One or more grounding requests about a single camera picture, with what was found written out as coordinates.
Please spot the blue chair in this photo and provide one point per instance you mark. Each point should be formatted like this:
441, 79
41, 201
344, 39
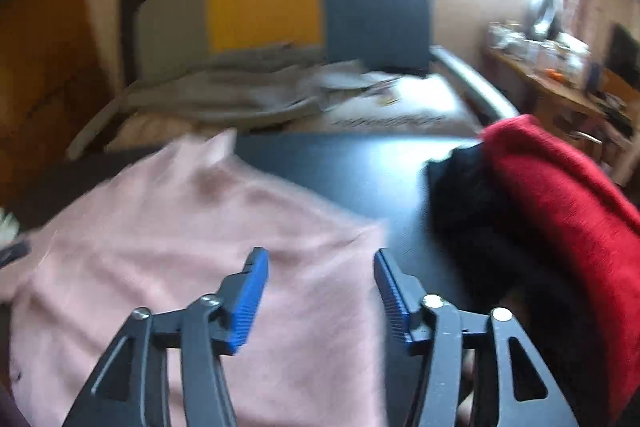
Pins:
595, 75

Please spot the red knit sweater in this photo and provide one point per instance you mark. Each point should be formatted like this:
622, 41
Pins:
560, 207

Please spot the group of small bottles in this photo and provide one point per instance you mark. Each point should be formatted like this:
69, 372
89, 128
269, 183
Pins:
520, 44

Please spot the dark grey hanging cloth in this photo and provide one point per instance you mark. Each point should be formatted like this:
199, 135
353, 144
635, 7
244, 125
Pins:
545, 12

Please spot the black monitor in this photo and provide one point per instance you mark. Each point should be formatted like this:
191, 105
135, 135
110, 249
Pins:
626, 52

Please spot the grey yellow blue sofa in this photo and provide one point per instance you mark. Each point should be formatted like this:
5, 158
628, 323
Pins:
260, 2

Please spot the pink knit sweater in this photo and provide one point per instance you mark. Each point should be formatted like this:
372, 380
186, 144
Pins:
175, 217

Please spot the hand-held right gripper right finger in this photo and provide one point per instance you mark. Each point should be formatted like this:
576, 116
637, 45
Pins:
392, 302

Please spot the orange fruit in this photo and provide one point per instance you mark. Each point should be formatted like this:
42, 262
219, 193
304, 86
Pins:
552, 74

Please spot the black garment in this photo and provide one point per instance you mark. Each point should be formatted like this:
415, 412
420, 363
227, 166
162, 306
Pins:
480, 227

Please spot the wooden desk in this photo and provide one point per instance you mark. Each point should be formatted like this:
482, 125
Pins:
565, 94

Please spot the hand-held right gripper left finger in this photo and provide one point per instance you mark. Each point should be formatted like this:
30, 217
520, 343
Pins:
247, 307

